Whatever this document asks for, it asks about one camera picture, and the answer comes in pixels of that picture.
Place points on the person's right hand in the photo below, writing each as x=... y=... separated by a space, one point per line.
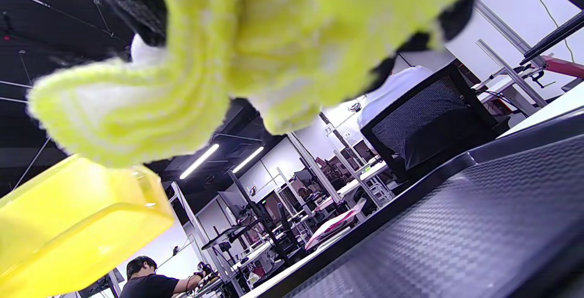
x=132 y=1

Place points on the white yellow-edged dish cloth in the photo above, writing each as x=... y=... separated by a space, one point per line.
x=273 y=38

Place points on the yellow plastic food container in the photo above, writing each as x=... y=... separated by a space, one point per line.
x=68 y=225

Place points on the stack of pink sheets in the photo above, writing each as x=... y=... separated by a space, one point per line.
x=333 y=227

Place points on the black mesh office chair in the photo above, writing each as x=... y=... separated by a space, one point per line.
x=433 y=124

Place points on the black plastic tray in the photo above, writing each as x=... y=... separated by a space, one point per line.
x=456 y=225

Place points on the black keyboard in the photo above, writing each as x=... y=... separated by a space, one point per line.
x=554 y=38

